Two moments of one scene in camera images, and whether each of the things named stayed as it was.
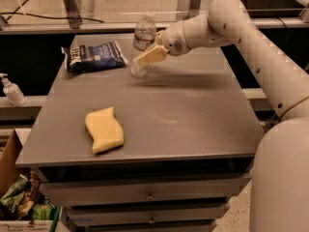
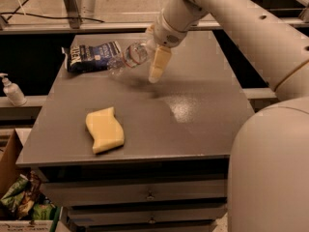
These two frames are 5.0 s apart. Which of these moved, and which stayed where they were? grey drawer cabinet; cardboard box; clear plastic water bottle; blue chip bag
Moved: clear plastic water bottle
Stayed: blue chip bag; grey drawer cabinet; cardboard box
